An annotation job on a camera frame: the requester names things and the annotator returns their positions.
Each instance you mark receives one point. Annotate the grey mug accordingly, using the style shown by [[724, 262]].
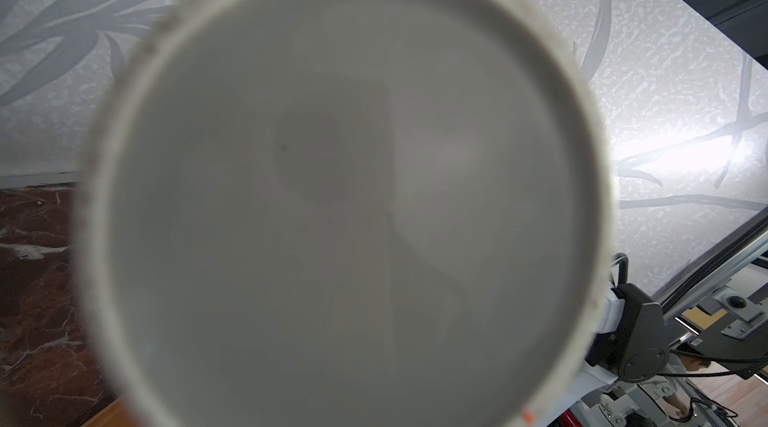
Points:
[[345, 213]]

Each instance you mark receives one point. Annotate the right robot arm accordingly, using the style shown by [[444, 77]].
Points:
[[629, 346]]

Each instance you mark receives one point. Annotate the orange rubber tray mat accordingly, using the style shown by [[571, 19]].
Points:
[[116, 414]]

